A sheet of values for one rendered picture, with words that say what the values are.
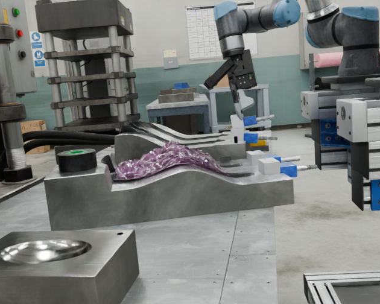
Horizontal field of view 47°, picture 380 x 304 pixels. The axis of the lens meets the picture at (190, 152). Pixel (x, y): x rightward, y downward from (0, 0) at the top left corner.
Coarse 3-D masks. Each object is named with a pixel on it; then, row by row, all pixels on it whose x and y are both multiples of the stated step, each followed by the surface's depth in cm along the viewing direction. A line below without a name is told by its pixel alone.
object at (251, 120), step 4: (232, 116) 133; (236, 116) 133; (248, 116) 133; (252, 116) 132; (264, 116) 133; (268, 116) 133; (272, 116) 133; (232, 120) 133; (236, 120) 133; (240, 120) 133; (244, 120) 133; (248, 120) 133; (252, 120) 133; (256, 120) 134; (260, 120) 134; (232, 124) 133; (236, 124) 133; (240, 124) 133; (244, 124) 133; (248, 124) 133; (252, 124) 133
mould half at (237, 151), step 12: (132, 132) 127; (156, 132) 135; (228, 132) 143; (120, 144) 125; (132, 144) 124; (144, 144) 124; (156, 144) 123; (204, 144) 124; (216, 144) 120; (228, 144) 119; (240, 144) 119; (120, 156) 125; (132, 156) 125; (216, 156) 120; (228, 156) 120; (240, 156) 119
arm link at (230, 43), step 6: (234, 36) 131; (240, 36) 132; (222, 42) 133; (228, 42) 131; (234, 42) 131; (240, 42) 132; (222, 48) 133; (228, 48) 131; (234, 48) 131; (240, 48) 132
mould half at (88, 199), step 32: (64, 192) 85; (96, 192) 85; (128, 192) 86; (160, 192) 87; (192, 192) 88; (224, 192) 89; (256, 192) 89; (288, 192) 90; (64, 224) 86; (96, 224) 86
